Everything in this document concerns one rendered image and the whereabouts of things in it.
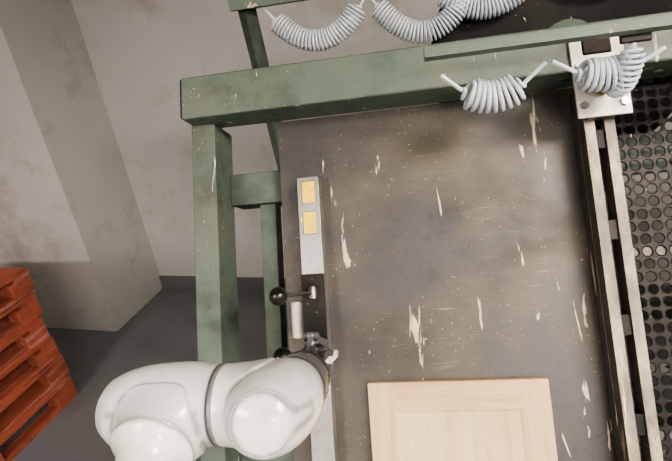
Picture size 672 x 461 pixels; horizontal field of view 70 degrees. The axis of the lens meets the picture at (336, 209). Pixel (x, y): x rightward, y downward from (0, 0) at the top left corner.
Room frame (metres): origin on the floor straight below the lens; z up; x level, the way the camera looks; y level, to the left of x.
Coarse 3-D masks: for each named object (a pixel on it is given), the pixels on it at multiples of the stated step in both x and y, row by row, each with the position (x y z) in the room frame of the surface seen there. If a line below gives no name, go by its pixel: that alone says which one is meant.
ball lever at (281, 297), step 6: (276, 288) 0.85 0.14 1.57; (282, 288) 0.85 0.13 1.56; (312, 288) 0.91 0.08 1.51; (270, 294) 0.84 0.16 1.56; (276, 294) 0.84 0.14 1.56; (282, 294) 0.84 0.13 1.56; (288, 294) 0.86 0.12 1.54; (294, 294) 0.87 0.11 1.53; (300, 294) 0.88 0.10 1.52; (306, 294) 0.90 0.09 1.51; (312, 294) 0.91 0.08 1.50; (270, 300) 0.84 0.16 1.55; (276, 300) 0.83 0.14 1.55; (282, 300) 0.83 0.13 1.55
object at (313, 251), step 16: (320, 192) 1.05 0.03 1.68; (304, 208) 1.02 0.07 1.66; (320, 208) 1.02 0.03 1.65; (320, 224) 0.99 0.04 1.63; (304, 240) 0.99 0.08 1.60; (320, 240) 0.98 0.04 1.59; (304, 256) 0.97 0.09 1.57; (320, 256) 0.96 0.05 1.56; (304, 272) 0.95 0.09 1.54; (320, 272) 0.94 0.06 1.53; (320, 416) 0.80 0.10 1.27; (320, 432) 0.78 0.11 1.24; (336, 432) 0.80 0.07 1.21; (320, 448) 0.76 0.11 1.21; (336, 448) 0.77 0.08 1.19
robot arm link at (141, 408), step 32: (128, 384) 0.50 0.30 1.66; (160, 384) 0.49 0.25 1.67; (192, 384) 0.49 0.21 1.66; (96, 416) 0.49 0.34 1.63; (128, 416) 0.45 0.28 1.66; (160, 416) 0.45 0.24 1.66; (192, 416) 0.46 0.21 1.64; (128, 448) 0.42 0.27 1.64; (160, 448) 0.42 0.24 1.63; (192, 448) 0.44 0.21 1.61
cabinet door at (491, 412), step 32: (384, 384) 0.82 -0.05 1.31; (416, 384) 0.80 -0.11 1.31; (448, 384) 0.79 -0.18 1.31; (480, 384) 0.78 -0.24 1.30; (512, 384) 0.77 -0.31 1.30; (544, 384) 0.76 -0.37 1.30; (384, 416) 0.79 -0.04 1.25; (416, 416) 0.78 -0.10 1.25; (448, 416) 0.76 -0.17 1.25; (480, 416) 0.75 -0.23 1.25; (512, 416) 0.74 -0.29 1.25; (544, 416) 0.73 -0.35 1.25; (384, 448) 0.75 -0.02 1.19; (416, 448) 0.74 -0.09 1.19; (448, 448) 0.73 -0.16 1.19; (480, 448) 0.72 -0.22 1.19; (512, 448) 0.71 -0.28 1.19; (544, 448) 0.70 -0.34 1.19
